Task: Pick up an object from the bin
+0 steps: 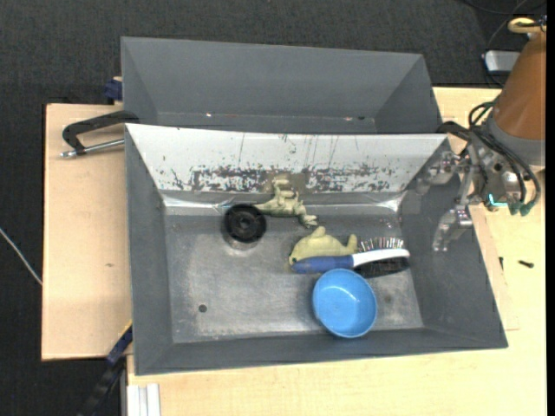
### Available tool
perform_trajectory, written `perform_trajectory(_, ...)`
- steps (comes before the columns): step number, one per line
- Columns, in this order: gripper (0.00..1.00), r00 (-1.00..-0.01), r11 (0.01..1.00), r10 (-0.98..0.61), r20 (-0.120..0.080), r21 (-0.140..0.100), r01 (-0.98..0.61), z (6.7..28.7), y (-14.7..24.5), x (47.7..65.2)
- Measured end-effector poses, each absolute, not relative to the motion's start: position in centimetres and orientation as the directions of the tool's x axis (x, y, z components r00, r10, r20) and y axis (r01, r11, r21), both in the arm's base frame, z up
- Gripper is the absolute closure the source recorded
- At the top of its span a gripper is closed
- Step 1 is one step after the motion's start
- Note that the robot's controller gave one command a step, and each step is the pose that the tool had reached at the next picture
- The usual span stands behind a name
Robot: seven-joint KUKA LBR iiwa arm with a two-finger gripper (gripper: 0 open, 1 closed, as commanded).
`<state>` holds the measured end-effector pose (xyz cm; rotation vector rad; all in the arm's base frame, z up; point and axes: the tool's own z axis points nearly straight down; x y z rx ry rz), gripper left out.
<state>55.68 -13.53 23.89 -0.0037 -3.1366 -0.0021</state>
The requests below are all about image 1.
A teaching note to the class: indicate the blue plastic bowl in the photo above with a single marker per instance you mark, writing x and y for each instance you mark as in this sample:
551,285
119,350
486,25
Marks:
344,303

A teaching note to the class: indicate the small black screw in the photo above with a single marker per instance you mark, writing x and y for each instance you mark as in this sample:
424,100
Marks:
526,264

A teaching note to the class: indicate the green toy whale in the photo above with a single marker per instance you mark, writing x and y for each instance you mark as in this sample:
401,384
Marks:
318,246

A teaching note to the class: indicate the pale flat board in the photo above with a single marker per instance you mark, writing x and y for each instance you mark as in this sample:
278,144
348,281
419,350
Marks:
86,232

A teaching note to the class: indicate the blue and white hairbrush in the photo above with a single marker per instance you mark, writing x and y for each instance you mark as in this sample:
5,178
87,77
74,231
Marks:
329,263

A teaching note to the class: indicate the grey metal bin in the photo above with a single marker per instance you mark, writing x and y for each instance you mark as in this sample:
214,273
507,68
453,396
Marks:
243,284

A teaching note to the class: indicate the green toy dinosaur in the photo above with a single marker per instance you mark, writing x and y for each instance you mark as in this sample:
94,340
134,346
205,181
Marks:
282,206

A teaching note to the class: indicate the black round wheel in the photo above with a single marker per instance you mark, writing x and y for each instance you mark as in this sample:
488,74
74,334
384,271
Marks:
245,223

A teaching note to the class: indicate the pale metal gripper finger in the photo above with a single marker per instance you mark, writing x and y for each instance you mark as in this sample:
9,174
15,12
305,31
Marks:
451,228
439,173

